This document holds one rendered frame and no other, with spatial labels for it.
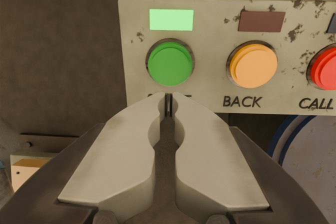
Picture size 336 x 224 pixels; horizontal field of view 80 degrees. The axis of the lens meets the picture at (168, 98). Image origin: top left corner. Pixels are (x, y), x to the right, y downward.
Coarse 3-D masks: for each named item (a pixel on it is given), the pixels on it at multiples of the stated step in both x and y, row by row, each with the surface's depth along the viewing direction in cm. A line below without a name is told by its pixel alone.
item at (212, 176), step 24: (192, 120) 10; (216, 120) 10; (192, 144) 8; (216, 144) 8; (192, 168) 7; (216, 168) 7; (240, 168) 7; (192, 192) 6; (216, 192) 6; (240, 192) 6; (192, 216) 7
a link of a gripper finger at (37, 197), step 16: (96, 128) 9; (80, 144) 8; (64, 160) 7; (80, 160) 7; (32, 176) 7; (48, 176) 7; (64, 176) 7; (16, 192) 6; (32, 192) 6; (48, 192) 6; (16, 208) 6; (32, 208) 6; (48, 208) 6; (64, 208) 6; (80, 208) 6; (96, 208) 6
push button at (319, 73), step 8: (320, 56) 18; (328, 56) 17; (320, 64) 18; (328, 64) 17; (312, 72) 18; (320, 72) 18; (328, 72) 18; (312, 80) 19; (320, 80) 18; (328, 80) 18; (328, 88) 19
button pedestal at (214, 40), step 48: (144, 0) 16; (192, 0) 16; (240, 0) 16; (288, 0) 16; (144, 48) 18; (192, 48) 18; (240, 48) 18; (288, 48) 18; (144, 96) 21; (192, 96) 20; (240, 96) 20; (288, 96) 20
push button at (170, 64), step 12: (156, 48) 17; (168, 48) 17; (180, 48) 17; (156, 60) 18; (168, 60) 18; (180, 60) 18; (156, 72) 18; (168, 72) 18; (180, 72) 18; (168, 84) 19
